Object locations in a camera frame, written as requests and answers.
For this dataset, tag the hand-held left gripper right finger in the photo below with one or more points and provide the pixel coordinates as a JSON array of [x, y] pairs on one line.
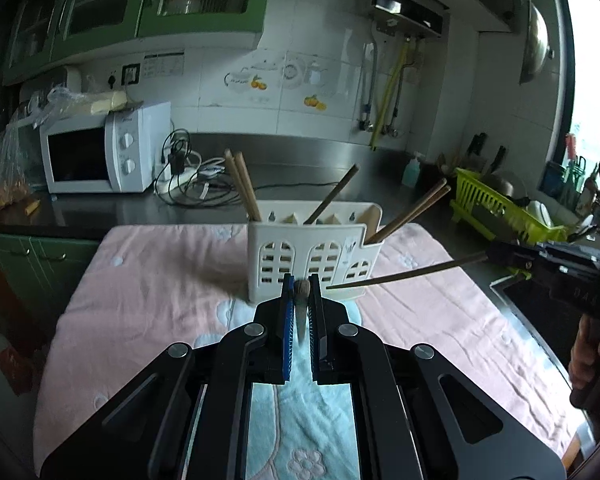
[[315, 350]]

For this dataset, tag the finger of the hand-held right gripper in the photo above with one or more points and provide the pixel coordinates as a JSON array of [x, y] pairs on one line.
[[510, 254], [522, 271]]

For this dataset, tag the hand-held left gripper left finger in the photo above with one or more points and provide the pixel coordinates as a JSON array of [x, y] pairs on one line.
[[287, 330]]

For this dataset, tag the wooden chopstick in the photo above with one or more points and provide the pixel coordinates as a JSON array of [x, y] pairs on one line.
[[239, 182], [405, 275], [412, 215], [406, 210], [248, 183], [331, 194], [301, 310]]

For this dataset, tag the white plastic utensil holder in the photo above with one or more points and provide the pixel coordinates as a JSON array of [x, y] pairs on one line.
[[300, 240]]

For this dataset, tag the person's right hand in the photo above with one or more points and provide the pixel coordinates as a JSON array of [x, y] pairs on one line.
[[580, 355]]

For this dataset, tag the lime green dish rack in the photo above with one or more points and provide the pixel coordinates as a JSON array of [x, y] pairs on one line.
[[500, 210]]

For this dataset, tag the white bowl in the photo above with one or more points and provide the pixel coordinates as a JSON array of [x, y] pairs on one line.
[[539, 212]]

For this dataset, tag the black stove top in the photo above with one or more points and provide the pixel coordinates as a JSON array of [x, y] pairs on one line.
[[535, 325]]

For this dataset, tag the blue dish soap bottle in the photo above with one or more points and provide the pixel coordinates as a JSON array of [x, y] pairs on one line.
[[412, 172]]

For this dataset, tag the beige wooden utensil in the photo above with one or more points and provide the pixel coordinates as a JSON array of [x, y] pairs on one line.
[[371, 220]]

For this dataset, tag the pink and blue blanket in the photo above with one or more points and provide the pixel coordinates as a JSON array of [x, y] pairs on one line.
[[155, 280]]

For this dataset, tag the black power adapter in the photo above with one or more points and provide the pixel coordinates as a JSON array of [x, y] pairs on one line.
[[178, 162]]

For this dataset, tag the hanging steel pot lid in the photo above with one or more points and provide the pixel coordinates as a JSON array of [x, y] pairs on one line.
[[536, 45]]

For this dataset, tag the window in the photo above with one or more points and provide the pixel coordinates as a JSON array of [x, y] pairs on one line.
[[597, 60]]

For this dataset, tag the green base cabinet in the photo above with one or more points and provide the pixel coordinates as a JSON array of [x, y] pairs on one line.
[[35, 270]]

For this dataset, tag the white microwave oven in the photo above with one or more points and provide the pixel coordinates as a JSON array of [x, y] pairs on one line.
[[75, 155]]

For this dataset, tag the plastic bag with yellow contents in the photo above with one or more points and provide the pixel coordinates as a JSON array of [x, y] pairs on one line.
[[95, 102]]

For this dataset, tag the clear plastic food bag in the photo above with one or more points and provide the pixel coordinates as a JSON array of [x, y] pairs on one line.
[[10, 175]]

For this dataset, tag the wall water heater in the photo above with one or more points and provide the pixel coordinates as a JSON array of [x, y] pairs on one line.
[[405, 5]]

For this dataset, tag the black wall switch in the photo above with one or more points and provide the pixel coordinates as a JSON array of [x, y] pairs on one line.
[[131, 74]]

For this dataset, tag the green glass-door wall cabinet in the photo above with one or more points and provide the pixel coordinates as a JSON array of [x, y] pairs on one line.
[[110, 5]]

